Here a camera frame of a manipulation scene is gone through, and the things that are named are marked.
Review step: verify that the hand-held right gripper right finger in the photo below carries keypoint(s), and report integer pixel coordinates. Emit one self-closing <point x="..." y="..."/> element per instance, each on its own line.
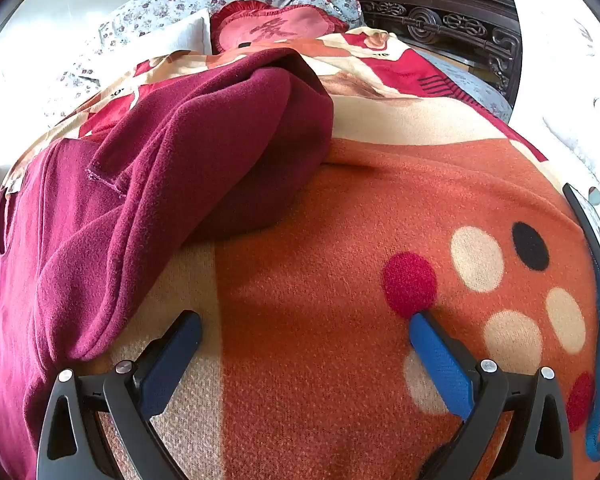
<point x="437" y="360"/>

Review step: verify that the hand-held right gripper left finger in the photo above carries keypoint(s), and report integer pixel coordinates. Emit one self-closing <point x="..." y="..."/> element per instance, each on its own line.
<point x="176" y="357"/>

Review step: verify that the maroon fleece garment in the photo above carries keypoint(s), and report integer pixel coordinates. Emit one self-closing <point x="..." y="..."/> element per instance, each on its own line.
<point x="180" y="160"/>

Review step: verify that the printed red orange blanket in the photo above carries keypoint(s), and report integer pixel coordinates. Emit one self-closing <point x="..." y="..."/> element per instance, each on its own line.
<point x="305" y="310"/>

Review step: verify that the white embroidered cloth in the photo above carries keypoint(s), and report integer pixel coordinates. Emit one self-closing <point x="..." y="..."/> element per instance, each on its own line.
<point x="555" y="85"/>

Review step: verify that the white pillow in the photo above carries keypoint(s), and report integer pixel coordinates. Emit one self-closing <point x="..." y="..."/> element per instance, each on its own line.
<point x="185" y="35"/>

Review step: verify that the dark carved wooden furniture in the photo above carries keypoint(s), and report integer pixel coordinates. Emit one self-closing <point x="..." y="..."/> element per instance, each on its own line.
<point x="430" y="15"/>

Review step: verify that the red heart-shaped pillow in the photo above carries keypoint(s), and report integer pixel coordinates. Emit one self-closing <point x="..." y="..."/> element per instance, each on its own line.
<point x="290" y="25"/>

